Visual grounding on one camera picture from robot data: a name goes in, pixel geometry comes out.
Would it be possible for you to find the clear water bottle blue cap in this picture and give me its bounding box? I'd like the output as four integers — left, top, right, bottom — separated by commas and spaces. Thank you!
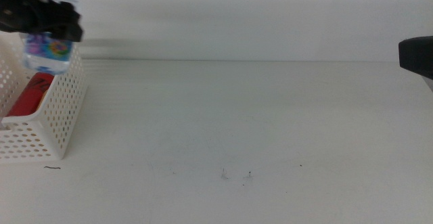
22, 0, 81, 76

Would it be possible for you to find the red cola can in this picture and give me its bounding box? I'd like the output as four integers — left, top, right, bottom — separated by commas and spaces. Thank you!
6, 72, 55, 118

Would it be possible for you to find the white perforated plastic basket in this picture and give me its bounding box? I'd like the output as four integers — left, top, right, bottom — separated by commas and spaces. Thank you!
0, 30, 89, 164

